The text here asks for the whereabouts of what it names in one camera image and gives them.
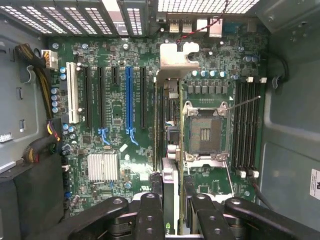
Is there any metal socket cover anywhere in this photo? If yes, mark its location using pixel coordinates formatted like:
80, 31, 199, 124
183, 159, 236, 198

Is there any silver chipset heatsink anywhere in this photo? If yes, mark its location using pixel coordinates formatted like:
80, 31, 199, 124
87, 153, 119, 183

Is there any CPU socket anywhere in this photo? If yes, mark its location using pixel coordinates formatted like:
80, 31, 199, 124
182, 99, 232, 163

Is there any green motherboard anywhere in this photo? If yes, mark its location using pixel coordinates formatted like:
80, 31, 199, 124
47, 32, 267, 221

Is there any long black expansion slot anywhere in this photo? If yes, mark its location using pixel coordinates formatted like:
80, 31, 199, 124
97, 66, 106, 130
139, 66, 147, 130
83, 66, 92, 130

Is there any blue expansion slot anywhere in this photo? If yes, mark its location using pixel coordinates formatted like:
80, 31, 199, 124
124, 65, 140, 147

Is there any black plastic shroud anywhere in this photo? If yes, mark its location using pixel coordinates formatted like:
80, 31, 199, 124
0, 153, 67, 240

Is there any thin locking lever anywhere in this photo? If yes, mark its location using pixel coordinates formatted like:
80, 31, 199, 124
226, 95, 261, 111

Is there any white expansion slot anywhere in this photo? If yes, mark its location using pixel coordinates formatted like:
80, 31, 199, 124
65, 61, 80, 125

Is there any short black expansion slot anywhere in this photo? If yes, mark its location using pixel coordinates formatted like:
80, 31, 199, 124
111, 66, 119, 86

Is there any multicoloured wire bundle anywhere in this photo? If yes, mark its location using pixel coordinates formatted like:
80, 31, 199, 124
23, 119, 62, 163

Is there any thick black wire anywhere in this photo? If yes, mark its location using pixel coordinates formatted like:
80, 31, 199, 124
261, 49, 290, 83

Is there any braided power wire bundle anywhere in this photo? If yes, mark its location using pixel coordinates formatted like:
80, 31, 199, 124
14, 43, 61, 118

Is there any red and black twisted wire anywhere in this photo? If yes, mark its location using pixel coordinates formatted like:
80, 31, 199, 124
174, 0, 232, 45

